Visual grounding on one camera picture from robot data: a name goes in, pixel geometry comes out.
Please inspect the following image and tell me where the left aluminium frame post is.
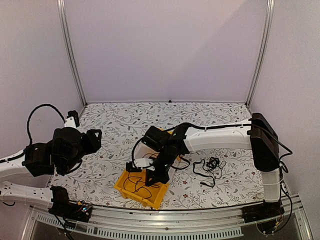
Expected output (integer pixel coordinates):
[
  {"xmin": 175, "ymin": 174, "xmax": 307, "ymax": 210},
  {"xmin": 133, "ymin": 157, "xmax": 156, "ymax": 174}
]
[{"xmin": 56, "ymin": 0, "xmax": 88, "ymax": 107}]

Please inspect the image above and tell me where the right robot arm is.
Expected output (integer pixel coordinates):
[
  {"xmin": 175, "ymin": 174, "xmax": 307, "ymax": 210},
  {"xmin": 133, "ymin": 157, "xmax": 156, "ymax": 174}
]
[{"xmin": 141, "ymin": 113, "xmax": 292, "ymax": 219}]

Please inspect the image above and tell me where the aluminium frame post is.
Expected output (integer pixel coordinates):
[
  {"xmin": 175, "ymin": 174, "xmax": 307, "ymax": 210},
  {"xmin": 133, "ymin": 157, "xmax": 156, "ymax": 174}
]
[
  {"xmin": 56, "ymin": 0, "xmax": 88, "ymax": 107},
  {"xmin": 245, "ymin": 0, "xmax": 275, "ymax": 108}
]

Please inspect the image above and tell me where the thick black cable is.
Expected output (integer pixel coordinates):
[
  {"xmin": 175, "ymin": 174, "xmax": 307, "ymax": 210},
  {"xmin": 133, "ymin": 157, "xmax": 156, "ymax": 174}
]
[{"xmin": 192, "ymin": 159, "xmax": 216, "ymax": 189}]

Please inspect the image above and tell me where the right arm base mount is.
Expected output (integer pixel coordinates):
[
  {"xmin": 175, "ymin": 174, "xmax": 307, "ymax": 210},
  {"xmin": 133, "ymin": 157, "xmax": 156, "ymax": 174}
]
[{"xmin": 241, "ymin": 200, "xmax": 285, "ymax": 235}]

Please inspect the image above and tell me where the white translucent plastic bin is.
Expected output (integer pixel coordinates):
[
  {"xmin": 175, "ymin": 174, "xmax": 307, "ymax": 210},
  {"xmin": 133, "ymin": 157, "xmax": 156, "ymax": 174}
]
[{"xmin": 133, "ymin": 143, "xmax": 182, "ymax": 167}]

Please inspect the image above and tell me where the right aluminium frame post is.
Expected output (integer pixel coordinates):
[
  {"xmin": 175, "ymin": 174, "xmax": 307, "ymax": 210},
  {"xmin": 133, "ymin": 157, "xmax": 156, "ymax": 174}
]
[{"xmin": 245, "ymin": 0, "xmax": 275, "ymax": 108}]

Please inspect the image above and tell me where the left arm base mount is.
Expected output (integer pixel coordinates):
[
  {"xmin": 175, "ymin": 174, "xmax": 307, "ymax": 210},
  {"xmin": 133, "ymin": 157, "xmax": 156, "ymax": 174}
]
[{"xmin": 48, "ymin": 201, "xmax": 93, "ymax": 223}]

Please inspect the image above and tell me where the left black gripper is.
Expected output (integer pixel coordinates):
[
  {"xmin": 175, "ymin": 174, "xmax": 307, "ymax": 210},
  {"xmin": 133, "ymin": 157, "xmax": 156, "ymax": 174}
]
[{"xmin": 61, "ymin": 129, "xmax": 102, "ymax": 174}]

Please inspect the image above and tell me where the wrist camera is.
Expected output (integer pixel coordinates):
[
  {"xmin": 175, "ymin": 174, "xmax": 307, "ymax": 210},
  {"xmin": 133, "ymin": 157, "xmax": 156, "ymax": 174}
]
[
  {"xmin": 125, "ymin": 158, "xmax": 155, "ymax": 173},
  {"xmin": 64, "ymin": 110, "xmax": 80, "ymax": 129}
]

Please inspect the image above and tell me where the far yellow plastic bin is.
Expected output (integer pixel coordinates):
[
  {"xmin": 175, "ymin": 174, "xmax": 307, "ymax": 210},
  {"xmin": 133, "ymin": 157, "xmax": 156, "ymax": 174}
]
[{"xmin": 157, "ymin": 127, "xmax": 182, "ymax": 163}]

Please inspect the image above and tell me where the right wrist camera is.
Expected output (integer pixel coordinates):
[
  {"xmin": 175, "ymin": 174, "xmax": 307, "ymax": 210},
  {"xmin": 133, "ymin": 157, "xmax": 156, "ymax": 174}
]
[{"xmin": 125, "ymin": 158, "xmax": 155, "ymax": 173}]

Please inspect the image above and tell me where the front aluminium rail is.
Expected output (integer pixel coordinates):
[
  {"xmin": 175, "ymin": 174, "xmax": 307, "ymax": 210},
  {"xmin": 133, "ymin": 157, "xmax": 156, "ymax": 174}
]
[{"xmin": 21, "ymin": 192, "xmax": 313, "ymax": 240}]

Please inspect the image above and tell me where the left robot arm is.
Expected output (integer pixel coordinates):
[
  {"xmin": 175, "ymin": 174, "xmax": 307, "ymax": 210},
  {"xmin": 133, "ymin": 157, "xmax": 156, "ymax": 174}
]
[{"xmin": 0, "ymin": 110, "xmax": 102, "ymax": 218}]

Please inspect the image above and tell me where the floral patterned table mat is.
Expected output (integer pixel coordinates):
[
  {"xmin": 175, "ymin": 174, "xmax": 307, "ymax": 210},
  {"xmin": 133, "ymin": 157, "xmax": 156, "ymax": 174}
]
[{"xmin": 50, "ymin": 102, "xmax": 264, "ymax": 210}]

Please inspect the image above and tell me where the yellow plastic bin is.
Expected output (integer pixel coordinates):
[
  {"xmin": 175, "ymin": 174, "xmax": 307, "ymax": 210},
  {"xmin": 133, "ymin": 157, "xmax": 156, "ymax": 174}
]
[
  {"xmin": 157, "ymin": 127, "xmax": 182, "ymax": 163},
  {"xmin": 114, "ymin": 169, "xmax": 169, "ymax": 210}
]

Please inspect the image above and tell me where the near yellow plastic bin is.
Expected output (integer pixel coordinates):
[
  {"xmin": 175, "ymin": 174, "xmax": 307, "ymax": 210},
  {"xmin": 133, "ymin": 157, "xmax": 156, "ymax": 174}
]
[{"xmin": 114, "ymin": 169, "xmax": 169, "ymax": 210}]

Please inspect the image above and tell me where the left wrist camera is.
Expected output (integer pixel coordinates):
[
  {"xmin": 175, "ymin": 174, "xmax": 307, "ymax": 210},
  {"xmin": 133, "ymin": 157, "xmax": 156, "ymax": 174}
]
[{"xmin": 64, "ymin": 110, "xmax": 80, "ymax": 129}]

